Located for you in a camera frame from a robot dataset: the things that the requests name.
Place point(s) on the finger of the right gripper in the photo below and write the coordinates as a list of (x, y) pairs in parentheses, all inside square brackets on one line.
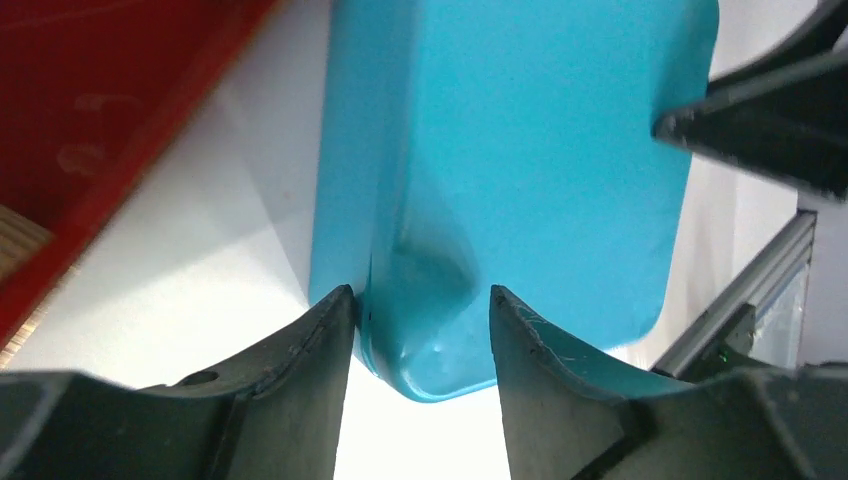
[(783, 116)]

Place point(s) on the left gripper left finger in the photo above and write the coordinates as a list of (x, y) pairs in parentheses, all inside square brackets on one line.
[(271, 411)]

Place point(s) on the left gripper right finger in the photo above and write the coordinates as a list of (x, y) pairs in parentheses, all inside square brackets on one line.
[(570, 411)]

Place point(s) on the teal chocolate box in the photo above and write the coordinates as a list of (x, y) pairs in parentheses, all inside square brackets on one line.
[(364, 118)]

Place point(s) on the teal box lid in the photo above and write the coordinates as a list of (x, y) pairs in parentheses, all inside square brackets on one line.
[(526, 160)]

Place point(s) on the red chocolate tray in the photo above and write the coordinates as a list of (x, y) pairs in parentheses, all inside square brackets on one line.
[(92, 93)]

